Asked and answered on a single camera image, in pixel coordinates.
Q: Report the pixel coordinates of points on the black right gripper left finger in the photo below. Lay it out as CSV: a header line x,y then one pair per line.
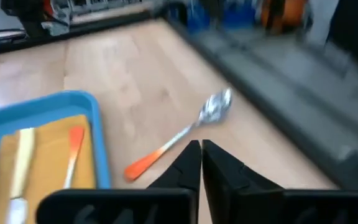
x,y
179,177

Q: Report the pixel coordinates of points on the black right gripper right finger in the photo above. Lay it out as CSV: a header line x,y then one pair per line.
x,y
228,183

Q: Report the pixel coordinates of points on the orange cloth napkin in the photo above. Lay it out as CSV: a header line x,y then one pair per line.
x,y
48,155

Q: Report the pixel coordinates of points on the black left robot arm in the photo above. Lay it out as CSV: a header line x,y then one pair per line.
x,y
26,15

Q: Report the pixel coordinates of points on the blue plastic tray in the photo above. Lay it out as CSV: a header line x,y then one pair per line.
x,y
42,105

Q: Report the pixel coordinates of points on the blue storage bin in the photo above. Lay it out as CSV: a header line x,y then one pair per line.
x,y
239,14
197,15

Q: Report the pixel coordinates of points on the orange and black tool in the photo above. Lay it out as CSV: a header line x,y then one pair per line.
x,y
291,14

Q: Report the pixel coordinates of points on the black aluminium table frame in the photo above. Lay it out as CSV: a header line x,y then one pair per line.
x,y
322,155

